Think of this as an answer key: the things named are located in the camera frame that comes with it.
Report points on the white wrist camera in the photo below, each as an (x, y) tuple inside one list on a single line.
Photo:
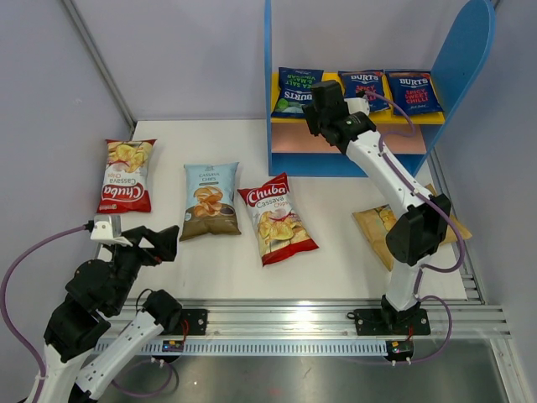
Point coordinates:
[(358, 105), (107, 230)]

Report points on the yellow chips bag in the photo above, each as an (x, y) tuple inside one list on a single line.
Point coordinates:
[(375, 224)]

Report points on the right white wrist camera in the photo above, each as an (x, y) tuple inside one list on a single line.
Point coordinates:
[(358, 105)]

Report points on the blue Burts chilli bag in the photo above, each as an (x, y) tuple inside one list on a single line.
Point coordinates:
[(413, 91), (369, 83)]

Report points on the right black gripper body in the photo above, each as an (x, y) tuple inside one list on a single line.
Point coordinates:
[(314, 120)]

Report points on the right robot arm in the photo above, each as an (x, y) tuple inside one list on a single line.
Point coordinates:
[(420, 226)]

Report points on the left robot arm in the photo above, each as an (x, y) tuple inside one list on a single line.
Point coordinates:
[(97, 292)]

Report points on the red chuba bag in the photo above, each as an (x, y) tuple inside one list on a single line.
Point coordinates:
[(125, 183), (279, 229)]

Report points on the blue shelf with coloured boards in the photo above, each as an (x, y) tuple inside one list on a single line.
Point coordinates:
[(291, 148)]

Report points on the light blue cassava chips bag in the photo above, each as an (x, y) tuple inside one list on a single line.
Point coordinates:
[(209, 201)]

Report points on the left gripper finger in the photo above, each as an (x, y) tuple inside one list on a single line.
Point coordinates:
[(164, 244), (141, 236)]

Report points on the aluminium mounting rail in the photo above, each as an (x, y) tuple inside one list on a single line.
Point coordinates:
[(260, 319)]

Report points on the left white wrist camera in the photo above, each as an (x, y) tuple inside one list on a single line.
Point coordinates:
[(107, 230)]

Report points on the white slotted cable duct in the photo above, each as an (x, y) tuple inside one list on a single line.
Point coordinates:
[(259, 347)]

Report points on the blue Burts sea salt bag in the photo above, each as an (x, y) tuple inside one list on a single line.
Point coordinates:
[(295, 91)]

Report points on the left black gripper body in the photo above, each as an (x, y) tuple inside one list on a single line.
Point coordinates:
[(127, 262)]

